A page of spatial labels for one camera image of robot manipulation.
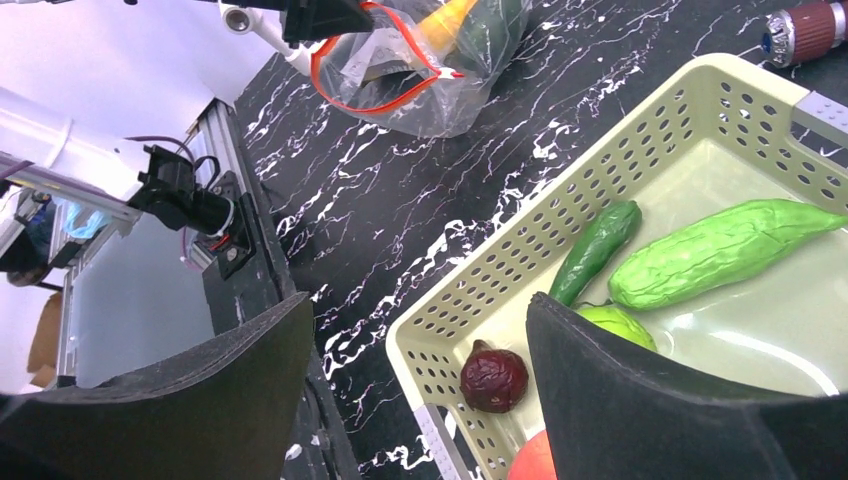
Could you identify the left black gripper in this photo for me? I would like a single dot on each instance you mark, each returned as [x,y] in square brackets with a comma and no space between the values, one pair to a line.
[313,20]

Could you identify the clear zip top bag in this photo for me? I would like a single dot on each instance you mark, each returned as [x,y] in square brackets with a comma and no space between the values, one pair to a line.
[391,77]

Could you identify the yellow-green plastic basket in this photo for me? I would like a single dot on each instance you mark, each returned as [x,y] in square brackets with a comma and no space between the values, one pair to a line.
[718,132]

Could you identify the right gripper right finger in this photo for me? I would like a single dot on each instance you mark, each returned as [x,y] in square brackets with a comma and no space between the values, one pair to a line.
[615,410]

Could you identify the dark green fake chili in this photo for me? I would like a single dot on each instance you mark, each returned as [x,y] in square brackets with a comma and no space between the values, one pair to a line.
[609,231]

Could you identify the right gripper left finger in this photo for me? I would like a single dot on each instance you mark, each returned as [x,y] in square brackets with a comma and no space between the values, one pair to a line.
[223,409]

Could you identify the aluminium frame rail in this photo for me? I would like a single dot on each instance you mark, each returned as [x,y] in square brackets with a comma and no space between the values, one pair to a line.
[134,298]

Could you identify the green fake cucumber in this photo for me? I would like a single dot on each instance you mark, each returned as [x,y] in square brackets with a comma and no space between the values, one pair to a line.
[724,248]

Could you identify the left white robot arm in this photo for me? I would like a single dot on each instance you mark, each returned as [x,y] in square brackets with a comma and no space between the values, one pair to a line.
[124,178]

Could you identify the red fake tomato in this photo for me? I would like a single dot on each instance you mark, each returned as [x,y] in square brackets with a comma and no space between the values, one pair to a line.
[534,460]

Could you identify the dark purple fake fruit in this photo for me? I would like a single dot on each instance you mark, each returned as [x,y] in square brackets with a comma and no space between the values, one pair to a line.
[493,380]

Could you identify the white PVC pipe frame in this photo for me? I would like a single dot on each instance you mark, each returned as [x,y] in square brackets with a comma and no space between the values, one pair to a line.
[244,20]

